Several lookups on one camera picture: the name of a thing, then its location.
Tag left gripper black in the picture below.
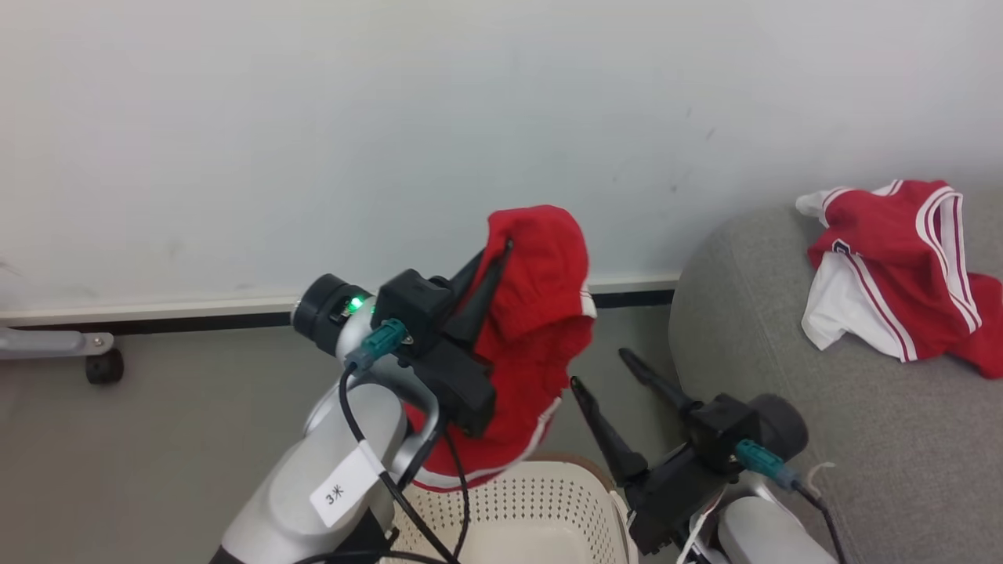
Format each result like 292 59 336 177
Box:
401 238 516 439

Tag grey metal furniture leg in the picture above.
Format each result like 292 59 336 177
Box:
0 327 115 362

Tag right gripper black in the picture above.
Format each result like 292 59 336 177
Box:
570 349 731 556

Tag white paper cable tag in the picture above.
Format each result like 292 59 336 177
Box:
309 441 388 529

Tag red white striped jersey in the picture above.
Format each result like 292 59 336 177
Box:
795 179 1003 380

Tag white and black baseboard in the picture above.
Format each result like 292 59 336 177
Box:
0 273 681 330

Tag thin black cable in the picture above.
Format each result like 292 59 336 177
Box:
295 427 472 564

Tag white perforated laundry basket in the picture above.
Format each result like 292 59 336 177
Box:
382 454 640 564

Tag grey fabric sofa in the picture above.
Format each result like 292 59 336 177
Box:
668 182 1003 564

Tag black cable with teal plug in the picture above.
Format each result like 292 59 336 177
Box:
339 318 463 564
734 438 849 564

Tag red shorts with white stripe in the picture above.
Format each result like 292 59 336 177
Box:
403 204 598 494

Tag black caster wheel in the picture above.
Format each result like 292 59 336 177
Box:
85 348 125 385

